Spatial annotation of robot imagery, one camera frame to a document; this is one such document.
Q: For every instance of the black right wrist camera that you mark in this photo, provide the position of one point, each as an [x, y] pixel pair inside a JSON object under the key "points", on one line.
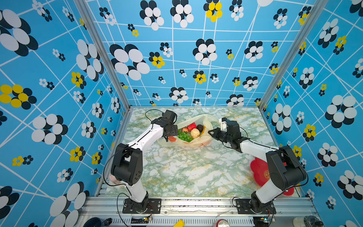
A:
{"points": [[229, 126]]}

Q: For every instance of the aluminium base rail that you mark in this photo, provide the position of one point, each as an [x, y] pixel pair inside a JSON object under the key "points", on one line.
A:
{"points": [[198, 212]]}

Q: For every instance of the red flower-shaped plate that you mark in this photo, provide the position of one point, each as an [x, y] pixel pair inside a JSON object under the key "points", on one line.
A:
{"points": [[260, 171]]}

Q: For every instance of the red fruit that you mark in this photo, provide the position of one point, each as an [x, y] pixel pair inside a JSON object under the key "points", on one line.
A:
{"points": [[192, 126]]}

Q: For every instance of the beige round fruit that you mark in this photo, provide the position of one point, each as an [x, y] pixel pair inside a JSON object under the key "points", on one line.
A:
{"points": [[195, 133]]}

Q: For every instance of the aluminium corner post right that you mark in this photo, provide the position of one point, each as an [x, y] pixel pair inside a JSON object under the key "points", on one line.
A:
{"points": [[317, 9]]}

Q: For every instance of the metal can top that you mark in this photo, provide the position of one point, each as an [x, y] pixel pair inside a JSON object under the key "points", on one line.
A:
{"points": [[221, 223]]}

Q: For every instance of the aluminium corner post left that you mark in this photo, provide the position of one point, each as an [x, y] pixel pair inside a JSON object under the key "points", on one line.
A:
{"points": [[87, 17]]}

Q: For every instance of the yellow tag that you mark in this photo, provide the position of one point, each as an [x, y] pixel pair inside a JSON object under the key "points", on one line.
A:
{"points": [[180, 223]]}

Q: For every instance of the green grape bunch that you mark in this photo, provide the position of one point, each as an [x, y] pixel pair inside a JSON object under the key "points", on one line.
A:
{"points": [[185, 136]]}

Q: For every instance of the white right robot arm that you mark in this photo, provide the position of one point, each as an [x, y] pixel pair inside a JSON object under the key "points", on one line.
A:
{"points": [[284, 168]]}

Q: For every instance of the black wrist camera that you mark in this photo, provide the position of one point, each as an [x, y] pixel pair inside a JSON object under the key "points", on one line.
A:
{"points": [[170, 115], [229, 126]]}

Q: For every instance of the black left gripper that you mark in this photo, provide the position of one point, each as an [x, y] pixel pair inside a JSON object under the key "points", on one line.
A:
{"points": [[174, 130]]}

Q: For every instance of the aluminium corner post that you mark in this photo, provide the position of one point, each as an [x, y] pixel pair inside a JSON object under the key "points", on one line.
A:
{"points": [[317, 9], [87, 17]]}

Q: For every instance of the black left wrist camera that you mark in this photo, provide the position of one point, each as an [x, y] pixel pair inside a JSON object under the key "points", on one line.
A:
{"points": [[170, 115]]}

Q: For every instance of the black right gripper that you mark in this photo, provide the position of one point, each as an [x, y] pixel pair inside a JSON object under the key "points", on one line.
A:
{"points": [[217, 131]]}

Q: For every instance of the translucent printed plastic bag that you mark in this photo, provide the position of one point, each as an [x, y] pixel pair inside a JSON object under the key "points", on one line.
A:
{"points": [[204, 139]]}

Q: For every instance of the dark purple fruit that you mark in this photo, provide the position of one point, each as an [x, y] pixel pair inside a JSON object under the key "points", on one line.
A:
{"points": [[200, 128]]}

